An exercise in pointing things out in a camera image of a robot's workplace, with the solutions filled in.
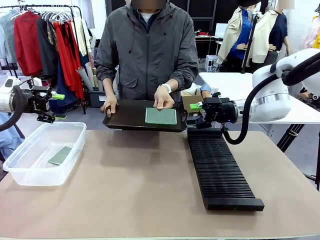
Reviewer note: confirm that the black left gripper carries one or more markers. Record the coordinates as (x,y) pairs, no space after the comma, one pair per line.
(36,102)

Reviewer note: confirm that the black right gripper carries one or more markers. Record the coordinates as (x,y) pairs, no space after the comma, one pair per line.
(220,110)

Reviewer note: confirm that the large green perforated PCB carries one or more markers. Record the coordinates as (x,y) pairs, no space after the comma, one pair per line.
(161,117)

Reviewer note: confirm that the person's right forearm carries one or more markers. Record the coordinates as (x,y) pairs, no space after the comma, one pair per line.
(106,77)

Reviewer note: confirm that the person's left forearm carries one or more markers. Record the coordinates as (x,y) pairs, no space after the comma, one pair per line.
(182,80)

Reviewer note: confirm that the person's left hand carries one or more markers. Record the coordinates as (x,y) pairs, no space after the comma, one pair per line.
(163,98)

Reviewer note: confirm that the person's right hand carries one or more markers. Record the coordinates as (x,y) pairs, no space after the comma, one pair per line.
(110,101)

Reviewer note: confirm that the open cardboard box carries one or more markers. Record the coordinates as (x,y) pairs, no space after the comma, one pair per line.
(191,100)

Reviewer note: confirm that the navy hanging skirt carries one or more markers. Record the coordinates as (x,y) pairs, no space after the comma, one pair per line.
(63,85)

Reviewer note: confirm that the white wristband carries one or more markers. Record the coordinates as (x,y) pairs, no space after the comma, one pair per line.
(167,87)

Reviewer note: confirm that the grey paper roll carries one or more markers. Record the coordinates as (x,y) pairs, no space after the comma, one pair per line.
(84,78)

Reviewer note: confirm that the dark grey storage bin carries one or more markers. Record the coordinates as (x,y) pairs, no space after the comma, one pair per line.
(96,98)

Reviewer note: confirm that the long red hanging dress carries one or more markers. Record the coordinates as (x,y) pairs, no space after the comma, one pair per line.
(68,65)

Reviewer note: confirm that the white table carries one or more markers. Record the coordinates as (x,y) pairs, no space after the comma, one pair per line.
(230,82)

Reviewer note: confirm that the small green PCB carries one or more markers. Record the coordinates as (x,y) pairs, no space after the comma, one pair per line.
(60,156)

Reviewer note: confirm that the beige paper roll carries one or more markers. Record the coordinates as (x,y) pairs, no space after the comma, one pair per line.
(90,72)

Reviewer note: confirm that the white open crate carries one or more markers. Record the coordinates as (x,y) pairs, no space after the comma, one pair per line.
(211,63)

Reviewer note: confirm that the light blue cloth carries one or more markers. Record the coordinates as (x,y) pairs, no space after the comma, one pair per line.
(8,142)

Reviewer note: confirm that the dark grey hanging coat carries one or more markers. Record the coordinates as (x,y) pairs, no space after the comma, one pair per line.
(46,50)

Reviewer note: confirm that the black slotted PCB rack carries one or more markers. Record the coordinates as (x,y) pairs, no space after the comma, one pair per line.
(222,175)

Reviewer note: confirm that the red hanging shirt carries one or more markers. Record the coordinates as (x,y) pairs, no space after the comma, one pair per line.
(26,42)

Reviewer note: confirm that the clear plastic storage box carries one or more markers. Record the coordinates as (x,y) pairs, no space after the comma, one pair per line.
(30,175)

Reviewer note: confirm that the cream hanging garment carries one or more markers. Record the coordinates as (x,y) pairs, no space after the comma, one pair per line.
(80,35)

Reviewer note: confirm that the person in grey jacket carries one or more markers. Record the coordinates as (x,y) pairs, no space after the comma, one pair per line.
(147,50)

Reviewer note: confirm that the light grey hanging garment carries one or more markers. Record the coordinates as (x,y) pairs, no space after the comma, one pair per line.
(6,37)

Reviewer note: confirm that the white panel board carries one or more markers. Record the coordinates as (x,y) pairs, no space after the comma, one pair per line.
(221,30)

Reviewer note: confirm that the black tripod pole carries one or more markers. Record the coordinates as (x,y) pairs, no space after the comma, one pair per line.
(250,42)

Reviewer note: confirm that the mannequin beige coat blue shirt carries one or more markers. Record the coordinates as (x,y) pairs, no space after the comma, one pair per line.
(232,32)

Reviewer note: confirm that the black tripod stand legs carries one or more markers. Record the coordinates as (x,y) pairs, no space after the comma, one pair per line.
(291,136)

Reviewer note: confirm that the black metal clothes rack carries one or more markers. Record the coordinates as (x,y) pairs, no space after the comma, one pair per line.
(50,5)

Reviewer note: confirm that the mannequin cream jacket navy dress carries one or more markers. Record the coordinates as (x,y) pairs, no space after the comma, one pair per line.
(277,32)

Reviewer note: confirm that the mannequin pink yellow clothes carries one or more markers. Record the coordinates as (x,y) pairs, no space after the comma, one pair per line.
(312,35)

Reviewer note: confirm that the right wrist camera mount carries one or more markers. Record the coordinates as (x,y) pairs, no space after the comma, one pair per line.
(216,95)

